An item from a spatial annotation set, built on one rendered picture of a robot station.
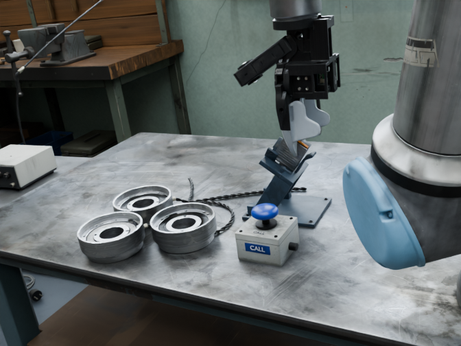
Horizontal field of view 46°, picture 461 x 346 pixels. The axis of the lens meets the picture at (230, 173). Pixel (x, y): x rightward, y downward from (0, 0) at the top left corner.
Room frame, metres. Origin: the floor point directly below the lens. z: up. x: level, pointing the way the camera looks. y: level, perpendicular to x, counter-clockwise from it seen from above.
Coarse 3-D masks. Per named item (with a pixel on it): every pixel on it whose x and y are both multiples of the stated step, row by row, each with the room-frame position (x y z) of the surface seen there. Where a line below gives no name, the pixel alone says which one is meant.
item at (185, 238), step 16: (176, 208) 0.82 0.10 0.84; (192, 208) 0.82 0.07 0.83; (208, 208) 0.80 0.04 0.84; (176, 224) 0.79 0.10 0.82; (192, 224) 0.79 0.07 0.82; (208, 224) 0.74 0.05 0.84; (160, 240) 0.74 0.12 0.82; (176, 240) 0.72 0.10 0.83; (192, 240) 0.73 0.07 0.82; (208, 240) 0.75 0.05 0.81
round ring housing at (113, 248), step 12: (108, 216) 0.83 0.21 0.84; (120, 216) 0.83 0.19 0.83; (132, 216) 0.82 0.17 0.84; (84, 228) 0.80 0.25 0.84; (96, 228) 0.81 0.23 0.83; (108, 228) 0.80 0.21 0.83; (120, 228) 0.79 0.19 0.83; (84, 240) 0.74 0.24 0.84; (96, 240) 0.76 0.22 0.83; (108, 240) 0.75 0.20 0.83; (120, 240) 0.73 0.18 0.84; (132, 240) 0.74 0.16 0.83; (84, 252) 0.74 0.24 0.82; (96, 252) 0.73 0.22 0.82; (108, 252) 0.73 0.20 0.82; (120, 252) 0.73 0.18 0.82; (132, 252) 0.75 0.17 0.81
